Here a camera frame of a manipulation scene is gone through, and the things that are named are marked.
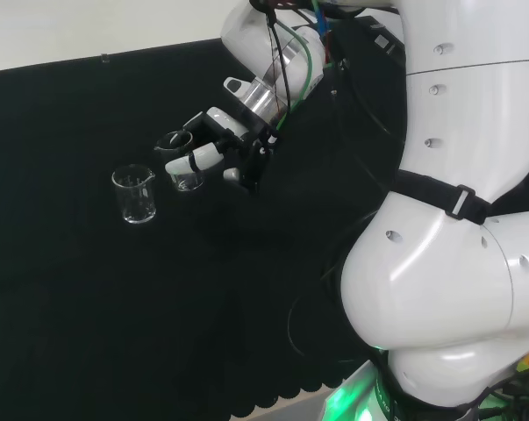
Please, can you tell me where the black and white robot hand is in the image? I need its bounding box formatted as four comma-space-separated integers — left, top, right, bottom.
164, 106, 280, 197

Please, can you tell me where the small clear glass beaker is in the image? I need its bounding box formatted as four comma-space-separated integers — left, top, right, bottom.
154, 130, 205, 194

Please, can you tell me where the tall clear glass beaker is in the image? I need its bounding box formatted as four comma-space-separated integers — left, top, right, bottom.
111, 163, 157, 225

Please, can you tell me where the black table cloth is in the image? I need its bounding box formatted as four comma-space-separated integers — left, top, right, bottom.
0, 15, 409, 420

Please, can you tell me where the green cable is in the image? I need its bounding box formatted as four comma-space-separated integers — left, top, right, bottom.
272, 0, 335, 132

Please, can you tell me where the black strap with buckle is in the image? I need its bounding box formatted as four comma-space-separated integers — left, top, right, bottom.
392, 168, 490, 227

